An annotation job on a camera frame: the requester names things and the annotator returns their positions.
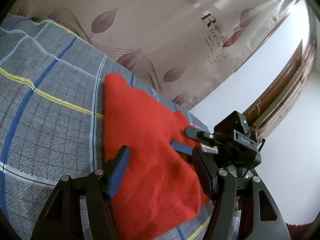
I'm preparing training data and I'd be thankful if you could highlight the red knitted baby sweater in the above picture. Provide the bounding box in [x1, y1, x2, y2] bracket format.
[103, 74, 209, 239]

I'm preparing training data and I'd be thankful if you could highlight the dark red sleeve forearm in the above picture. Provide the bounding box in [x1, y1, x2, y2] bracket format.
[286, 223, 319, 240]

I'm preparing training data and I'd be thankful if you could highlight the grey plaid bed sheet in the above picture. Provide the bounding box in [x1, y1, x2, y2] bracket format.
[0, 13, 218, 240]

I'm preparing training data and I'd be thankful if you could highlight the brown wooden door frame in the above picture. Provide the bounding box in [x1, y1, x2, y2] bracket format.
[244, 40, 317, 142]

